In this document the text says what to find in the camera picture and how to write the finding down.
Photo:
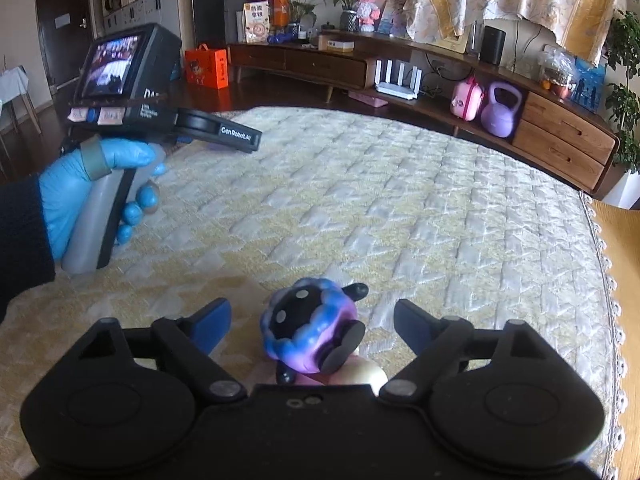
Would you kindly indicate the person's left hand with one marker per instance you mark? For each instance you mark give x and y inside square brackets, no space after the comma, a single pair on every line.
[60,195]

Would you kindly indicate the black speaker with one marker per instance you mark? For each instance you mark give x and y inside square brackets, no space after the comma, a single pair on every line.
[493,45]

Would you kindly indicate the wooden plaque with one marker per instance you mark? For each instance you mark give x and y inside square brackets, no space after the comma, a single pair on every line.
[457,40]

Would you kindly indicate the wall shelf cabinet unit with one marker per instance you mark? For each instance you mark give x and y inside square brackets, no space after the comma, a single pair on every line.
[145,5]

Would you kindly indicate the potted plant in dark pot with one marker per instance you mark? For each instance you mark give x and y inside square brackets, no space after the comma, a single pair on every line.
[348,19]

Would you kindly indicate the dark grey refrigerator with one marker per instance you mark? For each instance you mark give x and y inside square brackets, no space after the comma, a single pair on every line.
[220,15]

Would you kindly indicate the purple kettlebell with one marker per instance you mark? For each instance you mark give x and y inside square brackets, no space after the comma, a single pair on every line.
[500,120]

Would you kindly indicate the small potted plant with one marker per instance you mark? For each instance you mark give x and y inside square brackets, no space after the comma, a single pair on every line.
[299,10]

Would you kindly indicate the long wooden TV cabinet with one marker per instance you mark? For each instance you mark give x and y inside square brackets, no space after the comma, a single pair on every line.
[325,67]

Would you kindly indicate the blue framed picture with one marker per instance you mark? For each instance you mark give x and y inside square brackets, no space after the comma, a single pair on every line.
[392,17]

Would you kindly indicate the white flat box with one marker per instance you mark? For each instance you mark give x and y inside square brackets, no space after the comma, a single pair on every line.
[336,44]

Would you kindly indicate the cream round toy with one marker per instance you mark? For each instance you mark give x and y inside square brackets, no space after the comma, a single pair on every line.
[367,372]

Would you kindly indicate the purple blue toy figure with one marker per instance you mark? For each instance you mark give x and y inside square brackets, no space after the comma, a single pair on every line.
[320,320]

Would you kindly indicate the clear plastic bag of fruit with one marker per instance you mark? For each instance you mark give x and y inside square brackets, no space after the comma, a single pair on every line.
[557,72]

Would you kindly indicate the white orange snack box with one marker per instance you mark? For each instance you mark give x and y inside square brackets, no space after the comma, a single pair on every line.
[256,22]

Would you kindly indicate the table with white cloth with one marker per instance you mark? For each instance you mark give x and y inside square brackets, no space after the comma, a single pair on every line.
[12,85]

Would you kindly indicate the orange red box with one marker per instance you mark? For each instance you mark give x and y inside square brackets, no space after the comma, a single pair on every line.
[277,7]

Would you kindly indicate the blue picture card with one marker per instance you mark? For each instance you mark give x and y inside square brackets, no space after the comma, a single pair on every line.
[590,85]

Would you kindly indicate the white router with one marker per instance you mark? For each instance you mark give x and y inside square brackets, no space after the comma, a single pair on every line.
[397,87]

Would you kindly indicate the pink toy suitcase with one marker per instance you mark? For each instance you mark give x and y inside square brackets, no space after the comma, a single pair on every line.
[467,102]

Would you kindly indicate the pink plush doll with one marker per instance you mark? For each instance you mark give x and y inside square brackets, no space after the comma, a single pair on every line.
[370,5]

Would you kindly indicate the quilted yellow white tablecloth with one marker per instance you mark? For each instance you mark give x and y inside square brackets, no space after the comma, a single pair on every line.
[375,210]

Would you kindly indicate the dark wooden door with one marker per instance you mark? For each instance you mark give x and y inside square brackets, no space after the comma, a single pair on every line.
[62,30]

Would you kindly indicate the pink flat box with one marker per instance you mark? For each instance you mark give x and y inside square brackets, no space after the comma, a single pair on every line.
[369,98]

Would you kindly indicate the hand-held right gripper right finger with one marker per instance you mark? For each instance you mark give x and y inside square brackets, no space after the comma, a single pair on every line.
[412,325]

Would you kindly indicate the tall green houseplant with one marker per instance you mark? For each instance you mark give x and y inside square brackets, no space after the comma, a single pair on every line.
[625,105]

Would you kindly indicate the light wooden drawer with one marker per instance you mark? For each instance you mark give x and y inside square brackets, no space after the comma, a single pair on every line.
[555,157]
[570,127]

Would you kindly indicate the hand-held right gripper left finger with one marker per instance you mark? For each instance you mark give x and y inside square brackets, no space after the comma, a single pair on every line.
[214,322]

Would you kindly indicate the orange gift box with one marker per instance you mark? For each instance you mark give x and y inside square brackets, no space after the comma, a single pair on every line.
[207,67]

